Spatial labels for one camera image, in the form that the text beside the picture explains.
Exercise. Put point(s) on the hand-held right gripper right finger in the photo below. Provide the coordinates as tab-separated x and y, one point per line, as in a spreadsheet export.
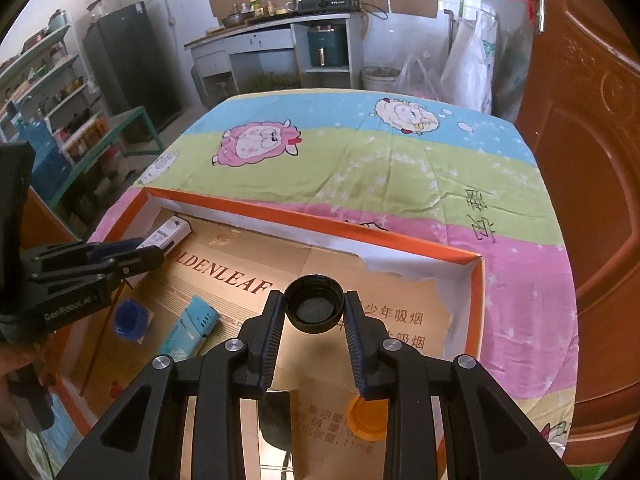
356	345

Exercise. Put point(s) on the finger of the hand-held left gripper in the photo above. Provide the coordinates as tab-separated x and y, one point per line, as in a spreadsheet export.
142	262
125	247

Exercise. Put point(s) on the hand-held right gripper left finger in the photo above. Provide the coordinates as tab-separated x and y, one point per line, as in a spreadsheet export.
270	340

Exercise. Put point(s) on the white black rectangular box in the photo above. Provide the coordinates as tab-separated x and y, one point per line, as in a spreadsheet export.
167	230

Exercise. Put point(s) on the black bottle cap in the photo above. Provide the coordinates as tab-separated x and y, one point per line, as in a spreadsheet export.
314	305

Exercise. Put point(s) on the blue bottle cap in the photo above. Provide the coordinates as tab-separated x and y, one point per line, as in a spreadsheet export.
130	321

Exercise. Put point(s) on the orange bottle cap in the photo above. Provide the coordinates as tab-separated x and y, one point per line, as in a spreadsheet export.
370	417

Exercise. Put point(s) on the light blue rectangular box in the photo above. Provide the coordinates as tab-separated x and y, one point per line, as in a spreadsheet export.
190	332

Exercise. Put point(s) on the orange white cardboard tray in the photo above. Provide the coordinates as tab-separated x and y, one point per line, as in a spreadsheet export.
225	260

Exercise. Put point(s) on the green metal stand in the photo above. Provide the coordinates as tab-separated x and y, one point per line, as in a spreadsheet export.
140	120

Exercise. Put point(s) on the blue water jug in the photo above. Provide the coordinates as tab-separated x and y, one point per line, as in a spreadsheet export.
35	132

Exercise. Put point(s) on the printed cartoon sheep blanket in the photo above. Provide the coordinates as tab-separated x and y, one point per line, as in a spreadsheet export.
400	175

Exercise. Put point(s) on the black refrigerator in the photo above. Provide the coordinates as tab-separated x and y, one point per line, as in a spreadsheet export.
132	65

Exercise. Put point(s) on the green metal shelf rack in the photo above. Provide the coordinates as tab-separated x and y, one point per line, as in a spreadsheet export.
45	67

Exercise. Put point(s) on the white kitchen cabinet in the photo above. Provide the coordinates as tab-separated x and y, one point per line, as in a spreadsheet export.
250	42

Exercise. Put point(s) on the metal wok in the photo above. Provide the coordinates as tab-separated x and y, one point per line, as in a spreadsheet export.
235	20

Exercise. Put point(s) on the white bucket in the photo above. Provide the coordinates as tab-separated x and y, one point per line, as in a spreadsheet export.
380	77

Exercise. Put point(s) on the clear plastic bag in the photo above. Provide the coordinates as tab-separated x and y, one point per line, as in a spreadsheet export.
420	75

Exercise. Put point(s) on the green air fryer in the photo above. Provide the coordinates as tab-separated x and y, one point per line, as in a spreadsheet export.
325	45

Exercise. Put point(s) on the brown wooden door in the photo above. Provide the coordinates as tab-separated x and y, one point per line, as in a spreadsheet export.
590	160

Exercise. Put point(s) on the white woven sack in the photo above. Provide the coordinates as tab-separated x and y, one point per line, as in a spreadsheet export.
472	55

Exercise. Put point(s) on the black gas stove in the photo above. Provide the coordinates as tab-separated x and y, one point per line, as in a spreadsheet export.
327	2

